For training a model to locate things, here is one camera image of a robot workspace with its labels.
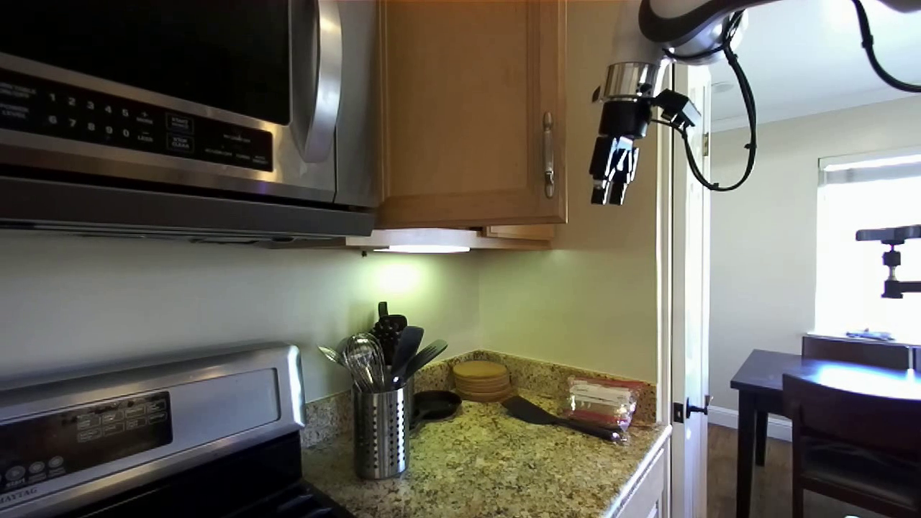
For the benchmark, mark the bright window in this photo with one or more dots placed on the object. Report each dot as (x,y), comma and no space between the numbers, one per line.
(843,290)

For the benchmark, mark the dark slotted turner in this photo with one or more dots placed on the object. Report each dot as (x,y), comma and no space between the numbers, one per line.
(407,345)

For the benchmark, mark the perforated steel utensil holder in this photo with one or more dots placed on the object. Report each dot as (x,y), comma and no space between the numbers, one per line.
(380,433)

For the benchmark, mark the silver ladle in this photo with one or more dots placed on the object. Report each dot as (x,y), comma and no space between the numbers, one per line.
(334,358)

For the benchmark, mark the dark wooden dining table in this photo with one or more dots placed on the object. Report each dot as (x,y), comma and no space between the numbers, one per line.
(767,375)

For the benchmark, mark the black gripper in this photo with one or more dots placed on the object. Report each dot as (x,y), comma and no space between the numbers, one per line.
(626,120)

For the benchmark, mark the black ladle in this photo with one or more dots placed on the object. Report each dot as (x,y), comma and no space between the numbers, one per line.
(387,326)

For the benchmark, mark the round wooden board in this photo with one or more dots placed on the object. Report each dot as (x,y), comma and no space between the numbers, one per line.
(479,379)

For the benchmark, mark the white room door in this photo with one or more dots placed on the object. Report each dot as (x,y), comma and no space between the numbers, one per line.
(690,290)

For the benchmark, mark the white base cabinet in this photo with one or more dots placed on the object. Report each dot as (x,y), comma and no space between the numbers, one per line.
(647,490)

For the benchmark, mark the black door latch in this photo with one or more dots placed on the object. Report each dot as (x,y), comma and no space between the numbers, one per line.
(690,411)

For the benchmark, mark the clear bag with red contents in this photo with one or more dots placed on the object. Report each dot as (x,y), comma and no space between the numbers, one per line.
(603,404)

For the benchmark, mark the black cooking spoon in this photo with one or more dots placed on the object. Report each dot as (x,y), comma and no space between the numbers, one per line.
(433,353)

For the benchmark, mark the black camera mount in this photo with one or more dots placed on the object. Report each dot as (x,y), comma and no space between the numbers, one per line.
(893,235)

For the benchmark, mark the wooden cabinet door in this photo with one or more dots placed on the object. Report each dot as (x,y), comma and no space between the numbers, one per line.
(460,106)

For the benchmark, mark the stainless steel microwave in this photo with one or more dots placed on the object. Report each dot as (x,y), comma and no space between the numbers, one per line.
(144,58)

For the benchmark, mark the under cabinet light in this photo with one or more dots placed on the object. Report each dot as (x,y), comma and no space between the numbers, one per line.
(417,241)

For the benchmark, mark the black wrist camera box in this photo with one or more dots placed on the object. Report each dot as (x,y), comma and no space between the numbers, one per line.
(676,107)

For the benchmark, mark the stainless black gas stove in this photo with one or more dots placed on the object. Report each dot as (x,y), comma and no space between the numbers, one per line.
(144,433)

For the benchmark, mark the dark wooden chair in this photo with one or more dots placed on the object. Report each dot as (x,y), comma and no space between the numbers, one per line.
(843,451)
(853,353)

